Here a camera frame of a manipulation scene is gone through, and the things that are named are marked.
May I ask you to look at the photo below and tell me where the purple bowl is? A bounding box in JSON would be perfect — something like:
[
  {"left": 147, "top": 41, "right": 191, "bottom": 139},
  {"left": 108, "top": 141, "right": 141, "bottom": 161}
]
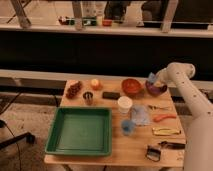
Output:
[{"left": 145, "top": 81, "right": 168, "bottom": 97}]

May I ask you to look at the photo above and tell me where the blue sponge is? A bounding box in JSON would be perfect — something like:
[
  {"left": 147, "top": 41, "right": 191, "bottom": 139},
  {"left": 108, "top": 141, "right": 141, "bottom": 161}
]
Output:
[{"left": 147, "top": 73, "right": 157, "bottom": 84}]

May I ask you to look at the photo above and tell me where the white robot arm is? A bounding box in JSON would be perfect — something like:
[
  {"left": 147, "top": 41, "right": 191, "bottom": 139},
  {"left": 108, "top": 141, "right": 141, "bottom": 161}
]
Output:
[{"left": 157, "top": 62, "right": 213, "bottom": 171}]

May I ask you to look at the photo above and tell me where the orange bowl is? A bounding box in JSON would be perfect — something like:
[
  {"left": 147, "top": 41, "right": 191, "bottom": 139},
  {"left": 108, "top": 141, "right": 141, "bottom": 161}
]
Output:
[{"left": 121, "top": 78, "right": 142, "bottom": 96}]

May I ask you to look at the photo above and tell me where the small metal fork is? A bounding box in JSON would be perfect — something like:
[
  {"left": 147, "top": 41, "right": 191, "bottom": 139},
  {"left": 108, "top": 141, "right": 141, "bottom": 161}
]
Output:
[{"left": 148, "top": 105, "right": 170, "bottom": 110}]

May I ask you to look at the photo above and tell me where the orange carrot toy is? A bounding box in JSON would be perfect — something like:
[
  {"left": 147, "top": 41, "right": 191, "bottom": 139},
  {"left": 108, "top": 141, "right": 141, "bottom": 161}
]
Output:
[{"left": 153, "top": 114, "right": 176, "bottom": 122}]

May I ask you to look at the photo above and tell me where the white plastic cup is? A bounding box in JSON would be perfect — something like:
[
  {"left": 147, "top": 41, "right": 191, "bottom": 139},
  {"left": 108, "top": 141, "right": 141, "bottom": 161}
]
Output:
[{"left": 117, "top": 96, "right": 133, "bottom": 114}]

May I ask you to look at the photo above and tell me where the wooden table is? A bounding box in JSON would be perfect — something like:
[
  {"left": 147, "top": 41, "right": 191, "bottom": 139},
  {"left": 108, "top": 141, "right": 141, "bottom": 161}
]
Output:
[{"left": 44, "top": 80, "right": 186, "bottom": 168}]

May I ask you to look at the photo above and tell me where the black rectangular block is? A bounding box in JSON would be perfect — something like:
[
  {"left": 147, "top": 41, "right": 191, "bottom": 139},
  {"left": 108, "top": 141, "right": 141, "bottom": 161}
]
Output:
[{"left": 102, "top": 92, "right": 120, "bottom": 100}]

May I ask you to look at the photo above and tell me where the small blue cup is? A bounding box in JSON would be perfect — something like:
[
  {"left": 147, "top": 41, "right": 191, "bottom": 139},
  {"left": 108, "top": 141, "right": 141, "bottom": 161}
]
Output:
[{"left": 121, "top": 120, "right": 135, "bottom": 136}]

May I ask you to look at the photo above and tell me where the orange fruit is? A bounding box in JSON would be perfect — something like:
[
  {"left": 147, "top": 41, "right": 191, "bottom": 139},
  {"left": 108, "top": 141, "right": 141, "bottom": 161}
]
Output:
[{"left": 91, "top": 79, "right": 101, "bottom": 90}]

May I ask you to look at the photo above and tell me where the small metal cup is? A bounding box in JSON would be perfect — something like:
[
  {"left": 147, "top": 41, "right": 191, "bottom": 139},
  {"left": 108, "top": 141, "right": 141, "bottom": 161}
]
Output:
[{"left": 83, "top": 91, "right": 93, "bottom": 105}]

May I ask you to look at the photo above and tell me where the black scrub brush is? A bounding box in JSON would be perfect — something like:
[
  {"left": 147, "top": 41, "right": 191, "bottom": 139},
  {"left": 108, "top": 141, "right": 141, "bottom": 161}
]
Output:
[{"left": 146, "top": 146, "right": 161, "bottom": 162}]

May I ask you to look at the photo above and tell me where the red grapes bunch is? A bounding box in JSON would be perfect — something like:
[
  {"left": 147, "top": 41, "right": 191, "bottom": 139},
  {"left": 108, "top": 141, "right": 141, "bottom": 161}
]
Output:
[{"left": 66, "top": 81, "right": 82, "bottom": 99}]

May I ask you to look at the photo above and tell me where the green plastic tray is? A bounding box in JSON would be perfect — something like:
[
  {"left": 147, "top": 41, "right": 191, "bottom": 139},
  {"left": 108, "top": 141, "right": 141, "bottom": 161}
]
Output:
[{"left": 45, "top": 107, "right": 112, "bottom": 156}]

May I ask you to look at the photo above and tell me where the black chair base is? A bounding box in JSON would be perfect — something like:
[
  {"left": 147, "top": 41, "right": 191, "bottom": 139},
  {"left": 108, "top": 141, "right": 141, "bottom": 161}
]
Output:
[{"left": 0, "top": 119, "right": 36, "bottom": 151}]

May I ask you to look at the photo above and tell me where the black handled knife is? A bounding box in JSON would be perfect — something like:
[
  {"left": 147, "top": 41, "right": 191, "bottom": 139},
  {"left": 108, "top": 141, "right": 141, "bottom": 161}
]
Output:
[{"left": 158, "top": 141, "right": 185, "bottom": 150}]

